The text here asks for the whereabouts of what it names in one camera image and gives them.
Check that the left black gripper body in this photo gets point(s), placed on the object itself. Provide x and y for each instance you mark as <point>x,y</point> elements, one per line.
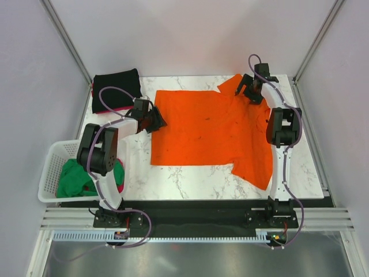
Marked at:
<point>148,116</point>

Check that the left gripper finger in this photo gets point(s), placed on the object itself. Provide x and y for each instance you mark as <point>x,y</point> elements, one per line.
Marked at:
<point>159,120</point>
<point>152,125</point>

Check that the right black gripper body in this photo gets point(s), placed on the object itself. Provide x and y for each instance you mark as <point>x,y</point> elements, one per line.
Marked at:
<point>252,96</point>

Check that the orange t-shirt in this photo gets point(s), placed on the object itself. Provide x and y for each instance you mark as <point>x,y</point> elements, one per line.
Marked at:
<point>208,128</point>

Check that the white plastic basket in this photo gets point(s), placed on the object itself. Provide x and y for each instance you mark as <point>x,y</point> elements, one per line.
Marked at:
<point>59,153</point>

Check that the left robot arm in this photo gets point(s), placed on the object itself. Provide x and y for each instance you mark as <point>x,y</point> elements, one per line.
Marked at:
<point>98,153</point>

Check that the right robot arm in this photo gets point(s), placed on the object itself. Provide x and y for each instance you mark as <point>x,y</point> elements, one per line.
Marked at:
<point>283,132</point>

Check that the black folded t-shirt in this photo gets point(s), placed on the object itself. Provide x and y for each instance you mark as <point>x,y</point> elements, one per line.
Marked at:
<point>120,79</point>

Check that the red t-shirt in basket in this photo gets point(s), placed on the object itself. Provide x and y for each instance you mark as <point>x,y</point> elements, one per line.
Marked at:
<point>121,184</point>

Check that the green t-shirt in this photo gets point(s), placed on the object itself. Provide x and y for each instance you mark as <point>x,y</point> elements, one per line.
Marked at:
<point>74,181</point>

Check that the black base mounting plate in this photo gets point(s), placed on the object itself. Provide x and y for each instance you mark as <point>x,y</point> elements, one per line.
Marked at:
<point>179,218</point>

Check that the right aluminium frame post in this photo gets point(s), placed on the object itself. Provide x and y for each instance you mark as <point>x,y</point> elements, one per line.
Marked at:
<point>319,37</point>

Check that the aluminium frame post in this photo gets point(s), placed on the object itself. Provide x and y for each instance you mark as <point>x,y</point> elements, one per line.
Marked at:
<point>319,37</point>
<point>62,32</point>

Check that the left aluminium frame post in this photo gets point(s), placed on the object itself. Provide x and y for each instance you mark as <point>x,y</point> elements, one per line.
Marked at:
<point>62,32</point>

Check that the white slotted cable duct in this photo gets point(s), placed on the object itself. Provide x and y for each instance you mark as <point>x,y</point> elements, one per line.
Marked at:
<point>125,236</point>

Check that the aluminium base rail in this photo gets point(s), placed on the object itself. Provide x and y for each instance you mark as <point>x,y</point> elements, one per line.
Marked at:
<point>315,219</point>

